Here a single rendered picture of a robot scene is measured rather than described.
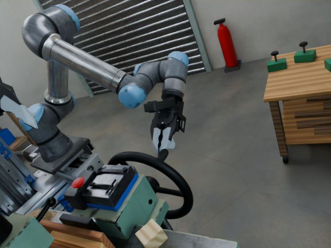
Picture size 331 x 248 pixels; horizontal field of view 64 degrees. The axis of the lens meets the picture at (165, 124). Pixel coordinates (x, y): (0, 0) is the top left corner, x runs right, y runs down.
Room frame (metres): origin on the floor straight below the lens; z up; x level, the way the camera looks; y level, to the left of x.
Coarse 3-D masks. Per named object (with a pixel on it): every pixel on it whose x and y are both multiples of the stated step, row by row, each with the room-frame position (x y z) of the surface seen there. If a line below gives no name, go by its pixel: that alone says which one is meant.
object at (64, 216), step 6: (96, 210) 0.46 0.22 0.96; (66, 216) 0.44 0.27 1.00; (72, 216) 0.43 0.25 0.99; (78, 216) 0.43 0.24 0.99; (90, 216) 0.45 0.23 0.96; (66, 222) 0.44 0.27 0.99; (72, 222) 0.42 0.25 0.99; (78, 222) 0.41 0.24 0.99; (84, 222) 0.40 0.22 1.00; (90, 222) 0.40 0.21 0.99; (96, 222) 0.44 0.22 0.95; (84, 228) 0.41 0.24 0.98; (90, 228) 0.39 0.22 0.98; (96, 228) 0.40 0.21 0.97
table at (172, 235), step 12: (156, 204) 0.49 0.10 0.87; (60, 216) 0.58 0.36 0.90; (156, 216) 0.46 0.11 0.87; (120, 240) 0.41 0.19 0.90; (132, 240) 0.40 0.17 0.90; (168, 240) 0.36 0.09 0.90; (180, 240) 0.35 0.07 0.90; (192, 240) 0.34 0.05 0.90; (204, 240) 0.32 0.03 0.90; (216, 240) 0.31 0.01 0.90
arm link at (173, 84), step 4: (164, 80) 0.83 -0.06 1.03; (168, 80) 0.81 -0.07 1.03; (172, 80) 0.80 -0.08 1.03; (176, 80) 0.80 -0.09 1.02; (180, 80) 0.80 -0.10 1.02; (164, 84) 0.82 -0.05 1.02; (168, 84) 0.80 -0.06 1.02; (172, 84) 0.79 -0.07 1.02; (176, 84) 0.79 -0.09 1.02; (180, 84) 0.79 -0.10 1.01; (184, 84) 0.81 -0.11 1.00; (164, 88) 0.80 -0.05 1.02; (168, 88) 0.79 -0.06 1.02; (172, 88) 0.78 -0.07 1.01; (176, 88) 0.78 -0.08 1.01; (180, 88) 0.79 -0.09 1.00; (184, 88) 0.80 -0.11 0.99; (180, 92) 0.78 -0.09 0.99; (184, 92) 0.80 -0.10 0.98
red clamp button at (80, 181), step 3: (81, 177) 0.51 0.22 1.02; (75, 180) 0.51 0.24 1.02; (78, 180) 0.50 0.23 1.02; (81, 180) 0.50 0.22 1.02; (84, 180) 0.50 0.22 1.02; (72, 183) 0.50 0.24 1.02; (75, 183) 0.50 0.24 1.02; (78, 183) 0.49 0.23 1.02; (81, 183) 0.49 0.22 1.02; (72, 186) 0.49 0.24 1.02; (75, 186) 0.49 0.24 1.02; (78, 186) 0.49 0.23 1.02
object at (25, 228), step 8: (16, 216) 0.41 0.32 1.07; (24, 216) 0.40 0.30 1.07; (16, 224) 0.39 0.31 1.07; (24, 224) 0.38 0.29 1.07; (32, 224) 0.38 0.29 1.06; (40, 224) 0.39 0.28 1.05; (16, 232) 0.36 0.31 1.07; (24, 232) 0.37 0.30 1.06; (32, 232) 0.37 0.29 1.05; (40, 232) 0.38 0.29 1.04; (48, 232) 0.39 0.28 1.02; (8, 240) 0.35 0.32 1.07; (16, 240) 0.35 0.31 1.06; (24, 240) 0.36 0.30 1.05; (32, 240) 0.37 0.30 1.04; (40, 240) 0.37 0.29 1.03; (48, 240) 0.38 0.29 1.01
